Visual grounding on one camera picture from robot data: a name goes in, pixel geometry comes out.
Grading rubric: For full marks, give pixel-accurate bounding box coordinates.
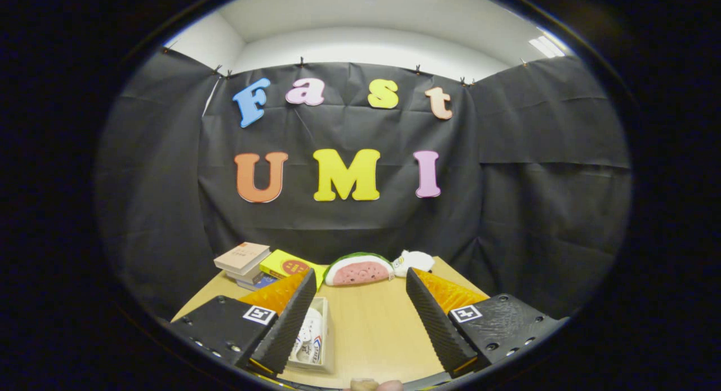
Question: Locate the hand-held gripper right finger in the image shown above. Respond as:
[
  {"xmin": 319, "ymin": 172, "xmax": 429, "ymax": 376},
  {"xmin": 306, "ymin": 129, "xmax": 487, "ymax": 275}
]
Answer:
[{"xmin": 406, "ymin": 267, "xmax": 569, "ymax": 379}]

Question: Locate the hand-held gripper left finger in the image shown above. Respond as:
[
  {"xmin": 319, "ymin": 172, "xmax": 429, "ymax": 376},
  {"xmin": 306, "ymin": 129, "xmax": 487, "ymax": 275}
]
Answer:
[{"xmin": 168, "ymin": 268, "xmax": 318, "ymax": 377}]

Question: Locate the white canvas shoe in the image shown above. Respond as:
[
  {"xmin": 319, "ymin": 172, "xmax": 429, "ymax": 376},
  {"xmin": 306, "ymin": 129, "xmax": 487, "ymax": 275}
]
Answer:
[{"xmin": 293, "ymin": 308, "xmax": 324, "ymax": 363}]

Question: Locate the beige fabric storage box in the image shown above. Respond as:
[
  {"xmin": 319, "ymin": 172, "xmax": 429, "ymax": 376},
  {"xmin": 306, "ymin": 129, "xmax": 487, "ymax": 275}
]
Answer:
[{"xmin": 286, "ymin": 296, "xmax": 337, "ymax": 375}]

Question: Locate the yellow book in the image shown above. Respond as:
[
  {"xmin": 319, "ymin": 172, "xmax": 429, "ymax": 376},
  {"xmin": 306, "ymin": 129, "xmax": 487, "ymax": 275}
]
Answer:
[{"xmin": 259, "ymin": 249, "xmax": 329, "ymax": 290}]

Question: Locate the white plush toy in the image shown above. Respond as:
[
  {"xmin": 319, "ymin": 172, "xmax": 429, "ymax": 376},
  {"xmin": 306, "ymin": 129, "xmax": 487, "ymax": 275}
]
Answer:
[{"xmin": 391, "ymin": 250, "xmax": 435, "ymax": 278}]

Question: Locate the grey book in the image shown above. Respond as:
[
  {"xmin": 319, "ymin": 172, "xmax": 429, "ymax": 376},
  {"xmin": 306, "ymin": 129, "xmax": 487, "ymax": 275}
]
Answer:
[{"xmin": 225, "ymin": 267, "xmax": 265, "ymax": 285}]

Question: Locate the beige book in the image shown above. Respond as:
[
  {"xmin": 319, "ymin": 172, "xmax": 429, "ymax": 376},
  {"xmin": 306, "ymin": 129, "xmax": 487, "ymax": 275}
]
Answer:
[{"xmin": 213, "ymin": 242, "xmax": 271, "ymax": 276}]

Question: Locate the watermelon slice plush toy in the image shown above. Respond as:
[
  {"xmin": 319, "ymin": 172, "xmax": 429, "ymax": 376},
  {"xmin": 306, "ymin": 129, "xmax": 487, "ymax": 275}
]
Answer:
[{"xmin": 324, "ymin": 252, "xmax": 395, "ymax": 287}]

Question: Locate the small ceiling light panel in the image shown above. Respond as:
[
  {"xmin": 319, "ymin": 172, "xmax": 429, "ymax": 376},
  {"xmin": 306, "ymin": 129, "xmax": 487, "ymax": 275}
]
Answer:
[{"xmin": 528, "ymin": 33, "xmax": 567, "ymax": 58}]

